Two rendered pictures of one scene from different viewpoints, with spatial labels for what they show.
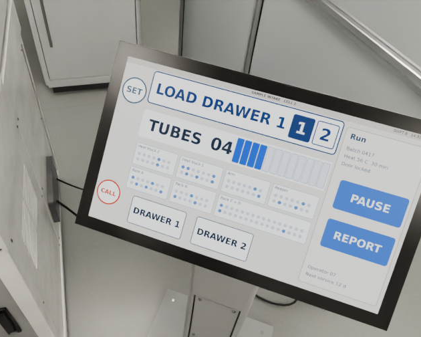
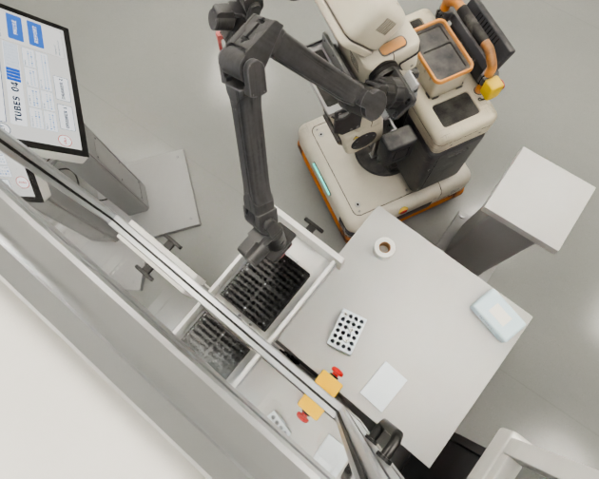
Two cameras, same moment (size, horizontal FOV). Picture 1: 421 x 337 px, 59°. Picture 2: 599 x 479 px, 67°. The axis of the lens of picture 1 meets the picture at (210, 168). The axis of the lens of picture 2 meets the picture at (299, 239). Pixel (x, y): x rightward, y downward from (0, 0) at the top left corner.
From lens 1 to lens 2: 1.35 m
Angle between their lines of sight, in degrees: 51
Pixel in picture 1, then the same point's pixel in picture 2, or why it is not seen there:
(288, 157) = (7, 57)
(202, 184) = (39, 96)
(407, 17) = not seen: outside the picture
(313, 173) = (10, 47)
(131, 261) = not seen: hidden behind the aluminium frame
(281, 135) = not seen: outside the picture
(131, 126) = (24, 129)
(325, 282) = (59, 47)
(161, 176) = (45, 115)
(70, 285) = not seen: hidden behind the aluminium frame
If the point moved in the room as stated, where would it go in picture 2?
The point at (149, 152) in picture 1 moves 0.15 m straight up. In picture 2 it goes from (34, 121) to (0, 91)
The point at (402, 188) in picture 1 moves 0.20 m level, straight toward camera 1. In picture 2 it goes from (1, 14) to (61, 20)
